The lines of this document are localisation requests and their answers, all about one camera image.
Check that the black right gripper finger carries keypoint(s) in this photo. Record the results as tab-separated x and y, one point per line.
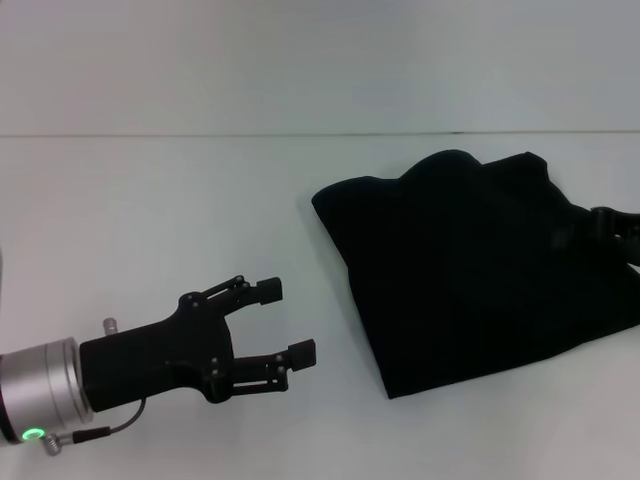
617	230

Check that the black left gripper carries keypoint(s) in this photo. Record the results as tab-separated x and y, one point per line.
150	355

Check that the black shirt with FREE print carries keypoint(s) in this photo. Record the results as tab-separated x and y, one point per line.
475	275

